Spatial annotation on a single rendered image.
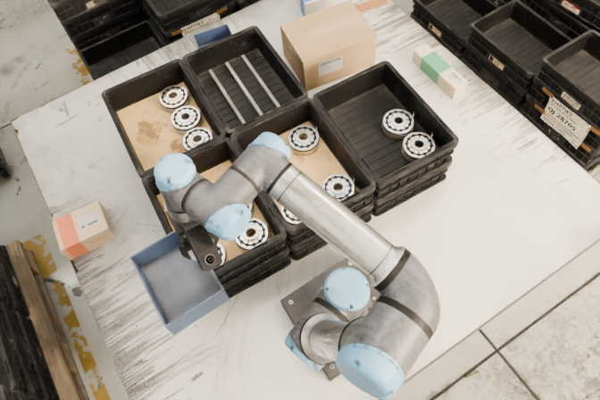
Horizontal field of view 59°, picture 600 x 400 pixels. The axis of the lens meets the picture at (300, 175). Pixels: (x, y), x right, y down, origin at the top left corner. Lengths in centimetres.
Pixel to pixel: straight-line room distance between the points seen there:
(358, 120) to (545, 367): 128
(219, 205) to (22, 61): 286
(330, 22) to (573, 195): 105
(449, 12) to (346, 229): 221
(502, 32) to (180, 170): 212
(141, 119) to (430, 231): 106
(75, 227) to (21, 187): 126
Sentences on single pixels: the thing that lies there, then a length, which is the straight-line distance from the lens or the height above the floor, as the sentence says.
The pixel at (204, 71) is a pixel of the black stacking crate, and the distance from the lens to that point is 202.
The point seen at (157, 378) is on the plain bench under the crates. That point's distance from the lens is 167.
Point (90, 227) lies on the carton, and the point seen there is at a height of 77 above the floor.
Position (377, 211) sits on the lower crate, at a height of 73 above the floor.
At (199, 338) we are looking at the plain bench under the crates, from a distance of 167.
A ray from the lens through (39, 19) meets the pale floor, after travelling 394.
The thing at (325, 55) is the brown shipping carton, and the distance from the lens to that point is 197.
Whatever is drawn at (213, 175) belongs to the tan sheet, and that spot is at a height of 83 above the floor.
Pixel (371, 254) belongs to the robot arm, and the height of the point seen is 136.
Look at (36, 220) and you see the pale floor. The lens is 295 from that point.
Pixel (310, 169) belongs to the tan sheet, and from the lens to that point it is 170.
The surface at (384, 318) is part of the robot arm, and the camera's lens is 97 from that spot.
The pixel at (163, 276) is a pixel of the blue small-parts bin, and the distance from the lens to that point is 135.
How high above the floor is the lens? 227
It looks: 58 degrees down
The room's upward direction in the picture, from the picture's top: 7 degrees counter-clockwise
